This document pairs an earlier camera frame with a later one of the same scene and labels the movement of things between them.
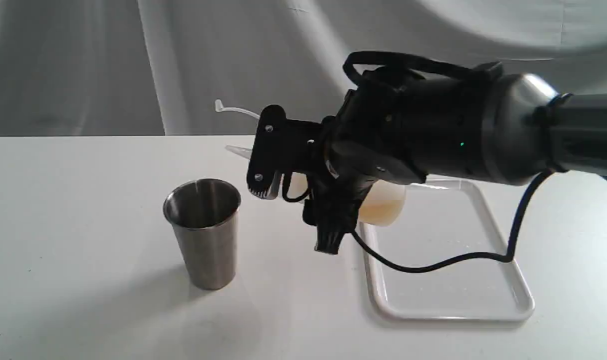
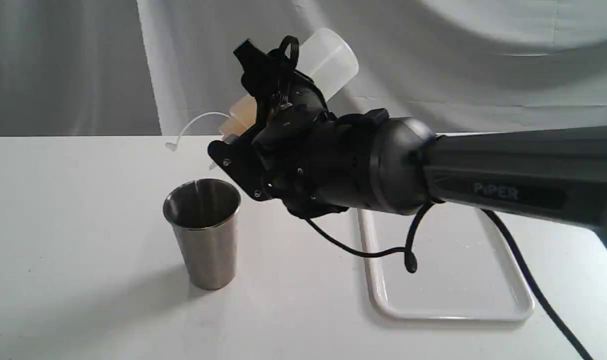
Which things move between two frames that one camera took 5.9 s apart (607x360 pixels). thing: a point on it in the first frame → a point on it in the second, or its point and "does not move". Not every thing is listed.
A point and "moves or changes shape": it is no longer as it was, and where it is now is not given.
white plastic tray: [443, 220] does not move
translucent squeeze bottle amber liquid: [384, 202] moves or changes shape
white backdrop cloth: [184, 67] does not move
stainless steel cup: [203, 213] does not move
